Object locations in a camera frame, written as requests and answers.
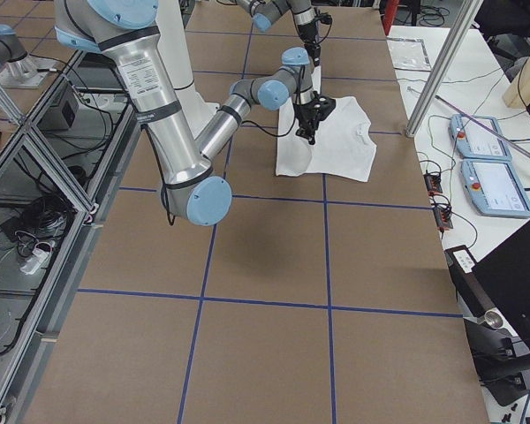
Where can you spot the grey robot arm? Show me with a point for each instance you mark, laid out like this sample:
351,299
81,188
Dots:
265,14
146,41

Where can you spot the blue teach pendant far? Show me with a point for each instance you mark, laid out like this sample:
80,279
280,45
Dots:
472,142

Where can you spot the metal reacher grabber stick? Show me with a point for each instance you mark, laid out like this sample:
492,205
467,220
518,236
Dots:
512,143

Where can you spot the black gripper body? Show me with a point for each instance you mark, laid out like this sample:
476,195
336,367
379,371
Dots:
310,36
306,114

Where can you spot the blue teach pendant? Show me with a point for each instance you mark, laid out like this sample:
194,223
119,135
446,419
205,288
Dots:
472,142
494,188

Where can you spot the plastic document sleeve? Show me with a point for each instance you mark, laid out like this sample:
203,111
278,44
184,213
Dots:
409,54

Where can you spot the aluminium frame post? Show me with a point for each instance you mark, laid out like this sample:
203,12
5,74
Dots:
453,41

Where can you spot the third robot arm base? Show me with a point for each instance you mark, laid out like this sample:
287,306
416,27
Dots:
17,68

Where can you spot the white long-sleeve printed shirt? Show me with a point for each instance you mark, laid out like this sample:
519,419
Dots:
342,146

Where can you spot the aluminium frame rail structure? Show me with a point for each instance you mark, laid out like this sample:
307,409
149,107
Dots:
63,148

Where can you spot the blue teach pendant near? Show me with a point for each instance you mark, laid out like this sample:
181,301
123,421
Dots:
494,188

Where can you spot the red electronics board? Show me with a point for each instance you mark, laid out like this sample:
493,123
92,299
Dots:
433,183

